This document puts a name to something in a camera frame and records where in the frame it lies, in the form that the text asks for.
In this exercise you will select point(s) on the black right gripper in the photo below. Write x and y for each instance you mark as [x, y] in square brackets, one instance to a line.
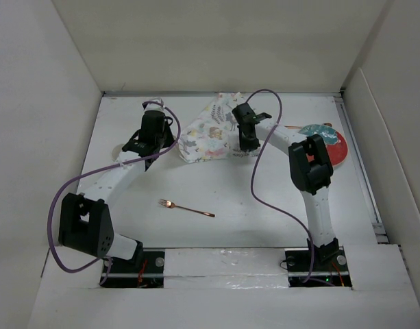
[244, 144]

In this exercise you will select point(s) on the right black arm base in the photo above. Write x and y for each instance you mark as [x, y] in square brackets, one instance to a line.
[332, 273]

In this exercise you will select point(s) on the yellow translucent mug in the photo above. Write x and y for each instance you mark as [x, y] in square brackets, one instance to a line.
[116, 151]

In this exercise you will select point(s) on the red and teal plate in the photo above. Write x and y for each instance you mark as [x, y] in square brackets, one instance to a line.
[335, 143]

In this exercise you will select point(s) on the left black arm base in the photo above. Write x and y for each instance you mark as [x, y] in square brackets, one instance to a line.
[149, 275]

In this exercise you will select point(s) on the copper spoon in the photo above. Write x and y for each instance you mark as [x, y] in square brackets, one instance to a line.
[298, 127]

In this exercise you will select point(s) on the metal table edge rail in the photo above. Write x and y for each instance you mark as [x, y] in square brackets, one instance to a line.
[187, 93]

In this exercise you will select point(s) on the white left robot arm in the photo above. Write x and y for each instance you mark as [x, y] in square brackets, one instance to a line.
[85, 219]

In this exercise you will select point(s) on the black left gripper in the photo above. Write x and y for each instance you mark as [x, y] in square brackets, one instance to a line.
[170, 140]

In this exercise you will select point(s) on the patterned animal print cloth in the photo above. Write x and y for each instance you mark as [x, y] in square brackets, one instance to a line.
[213, 135]

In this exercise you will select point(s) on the copper fork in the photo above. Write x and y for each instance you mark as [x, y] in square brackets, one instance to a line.
[172, 205]

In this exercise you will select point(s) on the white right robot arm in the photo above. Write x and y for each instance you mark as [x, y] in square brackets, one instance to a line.
[310, 171]

